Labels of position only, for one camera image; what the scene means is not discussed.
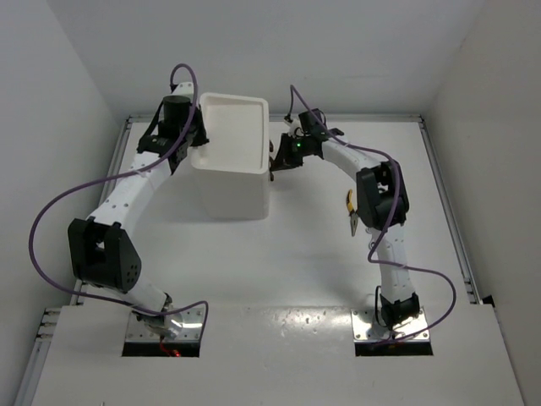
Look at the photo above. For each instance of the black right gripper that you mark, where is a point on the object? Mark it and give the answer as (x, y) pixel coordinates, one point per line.
(283, 160)

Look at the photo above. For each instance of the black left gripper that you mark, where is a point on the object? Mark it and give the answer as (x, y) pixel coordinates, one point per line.
(196, 116)

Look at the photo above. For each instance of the white three-drawer cabinet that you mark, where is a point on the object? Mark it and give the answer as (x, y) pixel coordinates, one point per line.
(232, 170)

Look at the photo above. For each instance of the yellow handled needle-nose pliers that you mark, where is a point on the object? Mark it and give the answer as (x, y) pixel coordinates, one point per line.
(352, 213)

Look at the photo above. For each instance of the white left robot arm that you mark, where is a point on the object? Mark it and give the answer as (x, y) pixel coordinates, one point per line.
(102, 252)

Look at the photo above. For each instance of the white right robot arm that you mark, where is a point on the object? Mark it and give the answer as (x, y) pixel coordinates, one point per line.
(380, 203)

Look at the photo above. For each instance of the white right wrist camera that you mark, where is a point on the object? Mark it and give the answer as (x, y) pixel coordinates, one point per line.
(294, 127)

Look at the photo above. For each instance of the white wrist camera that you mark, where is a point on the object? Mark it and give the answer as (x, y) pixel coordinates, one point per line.
(294, 127)
(184, 92)

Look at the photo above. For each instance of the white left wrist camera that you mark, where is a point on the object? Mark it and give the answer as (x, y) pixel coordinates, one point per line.
(184, 92)

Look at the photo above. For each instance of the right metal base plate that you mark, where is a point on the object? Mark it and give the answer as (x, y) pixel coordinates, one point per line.
(366, 329)

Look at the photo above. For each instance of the metal base plate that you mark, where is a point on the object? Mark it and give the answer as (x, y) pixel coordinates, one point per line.
(366, 329)
(183, 327)

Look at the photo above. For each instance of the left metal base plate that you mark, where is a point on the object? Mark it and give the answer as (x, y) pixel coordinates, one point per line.
(183, 327)

